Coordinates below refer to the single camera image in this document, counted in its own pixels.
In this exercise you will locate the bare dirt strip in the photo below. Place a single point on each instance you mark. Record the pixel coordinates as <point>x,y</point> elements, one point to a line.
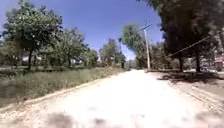
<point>203,87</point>

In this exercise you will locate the utility pole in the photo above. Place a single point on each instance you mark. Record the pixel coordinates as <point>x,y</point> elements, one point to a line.
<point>147,46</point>

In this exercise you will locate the pale dirt road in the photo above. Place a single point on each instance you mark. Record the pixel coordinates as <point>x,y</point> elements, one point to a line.
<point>130,96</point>

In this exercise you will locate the large dark trees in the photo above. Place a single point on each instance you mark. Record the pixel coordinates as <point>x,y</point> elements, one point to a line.
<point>186,30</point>

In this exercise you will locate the grass verge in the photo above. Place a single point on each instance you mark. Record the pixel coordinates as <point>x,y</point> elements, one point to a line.
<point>40,82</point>

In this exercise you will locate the row of trees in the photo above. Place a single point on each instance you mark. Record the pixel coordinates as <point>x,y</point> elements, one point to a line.
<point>43,40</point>

